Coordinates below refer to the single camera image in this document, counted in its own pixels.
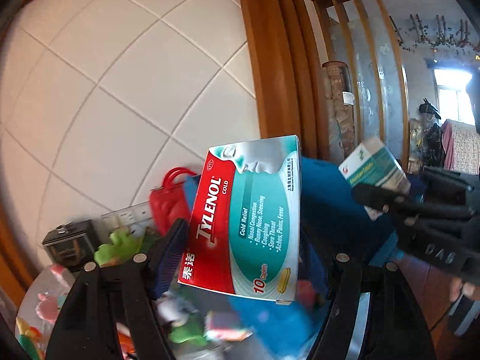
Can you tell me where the white teal medicine box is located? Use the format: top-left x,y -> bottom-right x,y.
337,136 -> 413,221

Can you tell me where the Tylenol cold medicine box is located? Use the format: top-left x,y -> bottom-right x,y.
178,135 -> 301,302

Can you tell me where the green frog plush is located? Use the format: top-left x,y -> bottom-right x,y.
94,228 -> 143,267

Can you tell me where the blue plastic storage crate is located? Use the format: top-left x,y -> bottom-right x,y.
201,158 -> 397,359

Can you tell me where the rolled patterned carpet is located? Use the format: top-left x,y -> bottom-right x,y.
322,61 -> 356,165

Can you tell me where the red toy suitcase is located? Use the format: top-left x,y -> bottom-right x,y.
149,166 -> 195,236

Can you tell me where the wooden glass partition screen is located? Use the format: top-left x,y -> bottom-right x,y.
311,0 -> 410,168

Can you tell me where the white wall socket strip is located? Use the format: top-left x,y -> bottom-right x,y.
100,202 -> 153,231

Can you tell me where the wooden door frame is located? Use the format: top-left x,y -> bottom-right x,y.
240,0 -> 329,160

